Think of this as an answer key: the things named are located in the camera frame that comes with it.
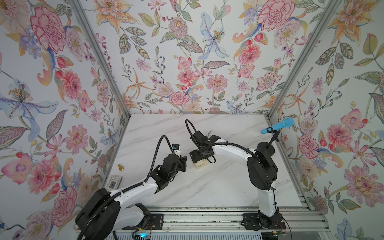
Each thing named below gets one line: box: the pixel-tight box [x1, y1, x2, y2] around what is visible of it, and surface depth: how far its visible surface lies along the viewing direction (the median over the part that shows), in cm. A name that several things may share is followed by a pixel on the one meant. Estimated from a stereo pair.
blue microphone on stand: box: [257, 118, 295, 156], surface depth 95 cm
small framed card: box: [105, 175, 123, 192], surface depth 88 cm
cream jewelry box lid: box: [194, 158, 209, 170], surface depth 91 cm
